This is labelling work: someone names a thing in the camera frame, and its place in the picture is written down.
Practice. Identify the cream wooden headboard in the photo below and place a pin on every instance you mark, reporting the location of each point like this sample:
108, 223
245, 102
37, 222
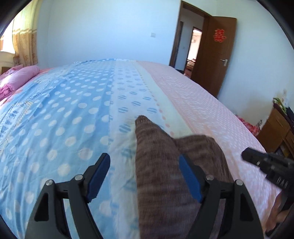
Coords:
6, 61

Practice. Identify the folded pink blanket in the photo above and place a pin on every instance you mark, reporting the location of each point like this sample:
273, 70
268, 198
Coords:
12, 82

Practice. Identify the red double-happiness decoration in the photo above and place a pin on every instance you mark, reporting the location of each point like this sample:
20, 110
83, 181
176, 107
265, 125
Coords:
219, 35

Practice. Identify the red patterned bundle on floor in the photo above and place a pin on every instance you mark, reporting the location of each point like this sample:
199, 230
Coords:
254, 129

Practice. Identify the brown wooden dresser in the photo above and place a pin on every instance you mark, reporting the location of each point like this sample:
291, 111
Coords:
276, 136

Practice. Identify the green item on dresser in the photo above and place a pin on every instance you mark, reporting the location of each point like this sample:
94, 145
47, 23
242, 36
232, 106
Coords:
277, 103

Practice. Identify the person's right hand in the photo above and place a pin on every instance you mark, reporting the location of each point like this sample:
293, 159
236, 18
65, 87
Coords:
276, 216

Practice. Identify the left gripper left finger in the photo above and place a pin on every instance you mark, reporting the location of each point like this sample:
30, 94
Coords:
48, 218

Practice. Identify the blue pink polka-dot bedsheet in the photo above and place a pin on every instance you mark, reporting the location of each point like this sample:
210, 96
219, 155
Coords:
62, 120

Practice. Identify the yellow patterned curtain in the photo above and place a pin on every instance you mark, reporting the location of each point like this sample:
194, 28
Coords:
20, 37

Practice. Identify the brown knit sun-pattern sweater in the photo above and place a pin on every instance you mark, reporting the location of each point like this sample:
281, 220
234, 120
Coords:
166, 207

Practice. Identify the silver door handle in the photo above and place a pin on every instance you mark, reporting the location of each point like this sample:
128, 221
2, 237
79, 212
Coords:
225, 62

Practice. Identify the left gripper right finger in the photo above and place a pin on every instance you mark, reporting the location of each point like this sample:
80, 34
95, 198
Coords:
227, 205

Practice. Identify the brown wooden door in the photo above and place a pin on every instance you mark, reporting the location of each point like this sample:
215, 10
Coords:
208, 70

